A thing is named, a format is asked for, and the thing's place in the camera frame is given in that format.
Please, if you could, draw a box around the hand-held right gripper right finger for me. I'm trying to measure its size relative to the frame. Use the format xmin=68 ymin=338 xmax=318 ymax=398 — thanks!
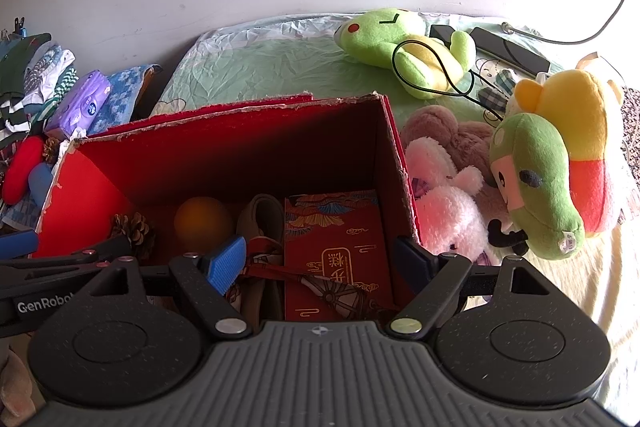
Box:
xmin=385 ymin=237 xmax=553 ymax=340

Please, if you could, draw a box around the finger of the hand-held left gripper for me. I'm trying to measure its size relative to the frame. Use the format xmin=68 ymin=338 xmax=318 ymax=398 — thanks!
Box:
xmin=0 ymin=234 xmax=135 ymax=285
xmin=0 ymin=230 xmax=41 ymax=260

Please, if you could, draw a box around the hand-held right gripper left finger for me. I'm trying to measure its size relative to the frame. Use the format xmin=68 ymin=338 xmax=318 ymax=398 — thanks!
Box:
xmin=82 ymin=234 xmax=253 ymax=342

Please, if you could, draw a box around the orange bottle gourd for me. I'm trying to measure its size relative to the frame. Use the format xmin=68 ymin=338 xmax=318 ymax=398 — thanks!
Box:
xmin=173 ymin=196 xmax=236 ymax=255

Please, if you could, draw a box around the clear packing tape roll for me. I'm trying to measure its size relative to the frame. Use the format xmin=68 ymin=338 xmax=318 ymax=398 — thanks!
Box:
xmin=234 ymin=193 xmax=287 ymax=322

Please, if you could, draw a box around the brown pine cone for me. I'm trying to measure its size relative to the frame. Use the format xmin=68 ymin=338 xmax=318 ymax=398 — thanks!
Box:
xmin=111 ymin=212 xmax=157 ymax=263
xmin=42 ymin=136 xmax=62 ymax=165

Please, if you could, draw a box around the small red patterned box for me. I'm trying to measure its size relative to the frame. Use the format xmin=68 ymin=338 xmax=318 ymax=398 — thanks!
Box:
xmin=283 ymin=189 xmax=397 ymax=322

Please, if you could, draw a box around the red cardboard box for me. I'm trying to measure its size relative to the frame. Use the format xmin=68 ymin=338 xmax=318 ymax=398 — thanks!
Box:
xmin=31 ymin=92 xmax=423 ymax=323

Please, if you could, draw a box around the blue white patterned cloth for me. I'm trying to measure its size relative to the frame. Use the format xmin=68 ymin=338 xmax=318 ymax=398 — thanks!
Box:
xmin=0 ymin=194 xmax=51 ymax=230

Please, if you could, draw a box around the blue plush pillow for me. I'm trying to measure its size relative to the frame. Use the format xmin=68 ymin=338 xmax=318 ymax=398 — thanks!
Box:
xmin=27 ymin=162 xmax=56 ymax=208

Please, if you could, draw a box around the pink plush toy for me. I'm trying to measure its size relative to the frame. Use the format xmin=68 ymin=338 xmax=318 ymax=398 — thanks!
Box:
xmin=404 ymin=137 xmax=493 ymax=265

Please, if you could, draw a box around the red plush pillow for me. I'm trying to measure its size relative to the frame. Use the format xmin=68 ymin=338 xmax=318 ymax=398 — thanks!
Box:
xmin=1 ymin=134 xmax=47 ymax=206

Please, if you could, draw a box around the brown plush toy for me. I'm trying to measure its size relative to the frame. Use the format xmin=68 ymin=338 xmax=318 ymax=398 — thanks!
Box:
xmin=400 ymin=104 xmax=511 ymax=228

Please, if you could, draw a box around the purple tissue pack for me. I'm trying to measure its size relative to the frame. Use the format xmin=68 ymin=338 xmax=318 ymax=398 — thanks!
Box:
xmin=45 ymin=69 xmax=112 ymax=140

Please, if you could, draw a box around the green yellow dragon plush toy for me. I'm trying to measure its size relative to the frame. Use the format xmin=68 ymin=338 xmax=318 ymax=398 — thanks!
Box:
xmin=489 ymin=68 xmax=626 ymax=260

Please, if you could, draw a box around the blue patterned towel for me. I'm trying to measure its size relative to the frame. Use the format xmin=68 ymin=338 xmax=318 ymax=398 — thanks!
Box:
xmin=92 ymin=64 xmax=163 ymax=135

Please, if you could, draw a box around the stack of folded clothes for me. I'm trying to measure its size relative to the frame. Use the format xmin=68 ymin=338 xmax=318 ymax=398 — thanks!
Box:
xmin=0 ymin=32 xmax=81 ymax=158

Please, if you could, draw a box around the cream blanket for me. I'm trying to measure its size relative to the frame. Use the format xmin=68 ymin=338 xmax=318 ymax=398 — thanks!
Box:
xmin=415 ymin=72 xmax=640 ymax=413

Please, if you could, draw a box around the plaid cloth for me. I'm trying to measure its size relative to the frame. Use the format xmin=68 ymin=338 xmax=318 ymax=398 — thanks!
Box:
xmin=477 ymin=69 xmax=518 ymax=120

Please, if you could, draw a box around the green bed sheet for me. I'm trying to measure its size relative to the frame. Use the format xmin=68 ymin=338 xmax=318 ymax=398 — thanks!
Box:
xmin=150 ymin=11 xmax=551 ymax=118

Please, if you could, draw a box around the green frog plush toy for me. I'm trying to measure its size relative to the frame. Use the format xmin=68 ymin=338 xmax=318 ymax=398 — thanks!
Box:
xmin=334 ymin=8 xmax=477 ymax=100

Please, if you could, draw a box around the black power adapter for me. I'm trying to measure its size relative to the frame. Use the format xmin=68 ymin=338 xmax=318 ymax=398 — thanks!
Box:
xmin=429 ymin=24 xmax=458 ymax=46

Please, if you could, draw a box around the black flat power bank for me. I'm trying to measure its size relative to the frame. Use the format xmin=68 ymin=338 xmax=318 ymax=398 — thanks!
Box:
xmin=470 ymin=27 xmax=552 ymax=75

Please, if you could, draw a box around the thin black cable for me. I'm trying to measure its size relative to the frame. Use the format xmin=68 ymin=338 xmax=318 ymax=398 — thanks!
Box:
xmin=391 ymin=38 xmax=502 ymax=124

